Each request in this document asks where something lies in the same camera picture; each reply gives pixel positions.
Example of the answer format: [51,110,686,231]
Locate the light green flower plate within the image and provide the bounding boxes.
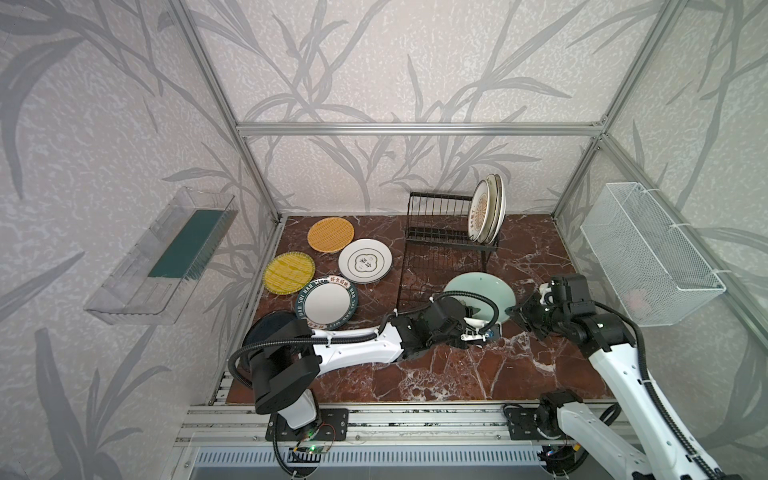
[443,272,516,324]

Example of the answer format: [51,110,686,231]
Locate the white plate cloud emblem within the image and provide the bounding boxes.
[338,239,393,284]

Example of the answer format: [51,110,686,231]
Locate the black wire dish rack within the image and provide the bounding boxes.
[397,192,499,310]

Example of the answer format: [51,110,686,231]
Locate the sunburst plate teal rim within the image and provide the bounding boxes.
[483,174,500,244]

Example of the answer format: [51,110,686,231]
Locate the cream plate with plum blossoms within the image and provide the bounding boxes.
[492,174,507,241]

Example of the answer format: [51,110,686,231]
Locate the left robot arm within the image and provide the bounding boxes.
[227,291,502,434]

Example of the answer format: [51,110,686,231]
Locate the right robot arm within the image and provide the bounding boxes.
[506,274,729,479]

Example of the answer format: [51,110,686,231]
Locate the white plate dark green rim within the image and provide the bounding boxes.
[294,276,359,330]

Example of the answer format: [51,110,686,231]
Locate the orange woven round plate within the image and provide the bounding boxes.
[307,217,355,253]

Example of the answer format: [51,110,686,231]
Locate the yellow-green round plate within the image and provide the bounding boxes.
[263,251,316,295]

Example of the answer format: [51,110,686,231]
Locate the dark blue plate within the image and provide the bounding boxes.
[242,310,296,347]

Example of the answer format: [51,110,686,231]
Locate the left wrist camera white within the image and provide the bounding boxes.
[460,318,502,345]

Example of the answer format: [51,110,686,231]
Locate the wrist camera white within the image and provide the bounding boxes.
[538,282,556,306]
[460,318,502,345]

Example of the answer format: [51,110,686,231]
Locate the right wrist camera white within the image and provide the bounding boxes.
[538,282,556,306]

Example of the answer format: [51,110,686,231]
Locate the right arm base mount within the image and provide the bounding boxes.
[502,389,583,440]

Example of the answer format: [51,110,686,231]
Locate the white wire mesh basket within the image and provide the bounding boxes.
[581,182,726,327]

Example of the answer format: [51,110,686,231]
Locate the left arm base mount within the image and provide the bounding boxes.
[265,408,350,442]

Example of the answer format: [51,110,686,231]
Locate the aluminium front rail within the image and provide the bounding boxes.
[173,401,514,447]

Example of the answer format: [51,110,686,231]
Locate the clear plastic wall tray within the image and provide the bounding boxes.
[84,187,239,326]

